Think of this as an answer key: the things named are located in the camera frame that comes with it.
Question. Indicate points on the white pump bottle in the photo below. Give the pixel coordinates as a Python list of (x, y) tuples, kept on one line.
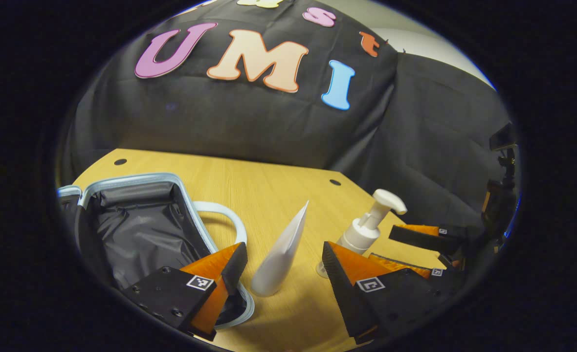
[(359, 234)]

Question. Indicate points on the black backdrop cloth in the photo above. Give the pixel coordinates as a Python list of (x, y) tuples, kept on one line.
[(249, 127)]

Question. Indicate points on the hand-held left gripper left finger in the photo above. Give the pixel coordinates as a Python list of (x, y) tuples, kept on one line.
[(234, 266)]

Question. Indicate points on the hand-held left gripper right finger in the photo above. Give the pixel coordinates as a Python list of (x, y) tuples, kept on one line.
[(340, 283)]

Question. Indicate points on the light blue suitcase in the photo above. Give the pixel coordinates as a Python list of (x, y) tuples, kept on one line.
[(142, 230)]

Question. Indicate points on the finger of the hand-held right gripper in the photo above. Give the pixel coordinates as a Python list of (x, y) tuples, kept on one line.
[(403, 263), (425, 238)]

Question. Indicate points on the white skin care tube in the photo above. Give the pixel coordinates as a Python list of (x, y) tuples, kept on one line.
[(278, 259)]

